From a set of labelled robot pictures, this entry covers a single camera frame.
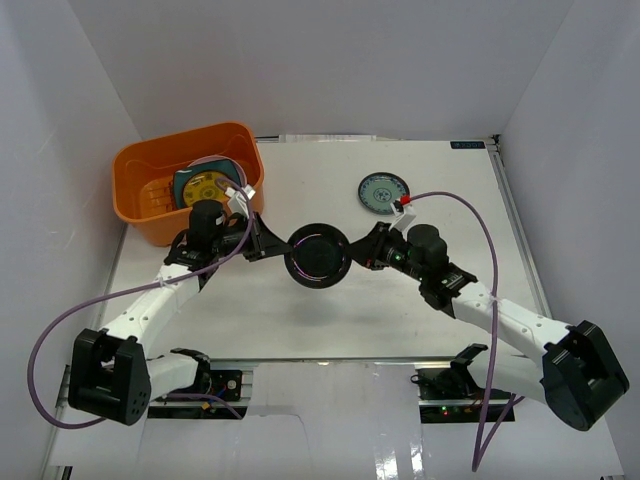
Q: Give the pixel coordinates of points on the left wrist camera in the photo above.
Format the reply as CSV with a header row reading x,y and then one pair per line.
x,y
239,199

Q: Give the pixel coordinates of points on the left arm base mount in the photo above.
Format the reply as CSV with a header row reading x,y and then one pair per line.
x,y
228,392

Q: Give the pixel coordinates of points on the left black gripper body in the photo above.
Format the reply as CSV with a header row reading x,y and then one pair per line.
x,y
256,240

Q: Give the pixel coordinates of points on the orange plastic bin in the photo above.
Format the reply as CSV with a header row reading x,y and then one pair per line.
x,y
142,174

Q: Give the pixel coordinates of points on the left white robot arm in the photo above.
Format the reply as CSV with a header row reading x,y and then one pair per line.
x,y
112,374

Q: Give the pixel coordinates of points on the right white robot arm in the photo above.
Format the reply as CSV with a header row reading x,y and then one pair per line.
x,y
577,374

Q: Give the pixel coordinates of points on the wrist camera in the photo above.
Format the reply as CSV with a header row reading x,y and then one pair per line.
x,y
239,199
404,213

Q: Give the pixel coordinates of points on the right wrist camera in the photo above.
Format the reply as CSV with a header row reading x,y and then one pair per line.
x,y
404,213

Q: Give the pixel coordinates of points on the black round plate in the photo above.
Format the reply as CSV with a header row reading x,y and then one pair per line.
x,y
318,257

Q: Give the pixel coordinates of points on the blue table label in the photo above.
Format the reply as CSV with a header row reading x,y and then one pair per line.
x,y
467,145

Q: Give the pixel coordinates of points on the blue patterned small plate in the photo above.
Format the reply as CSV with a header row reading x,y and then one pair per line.
x,y
377,192

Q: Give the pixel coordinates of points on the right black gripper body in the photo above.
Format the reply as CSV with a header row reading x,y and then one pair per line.
x,y
396,256

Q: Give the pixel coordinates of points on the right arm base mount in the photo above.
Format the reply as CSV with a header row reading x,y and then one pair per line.
x,y
448,394

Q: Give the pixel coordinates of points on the yellow patterned round plate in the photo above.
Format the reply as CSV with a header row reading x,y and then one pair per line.
x,y
206,185

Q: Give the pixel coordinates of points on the teal square plate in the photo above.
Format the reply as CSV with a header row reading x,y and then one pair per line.
x,y
179,179

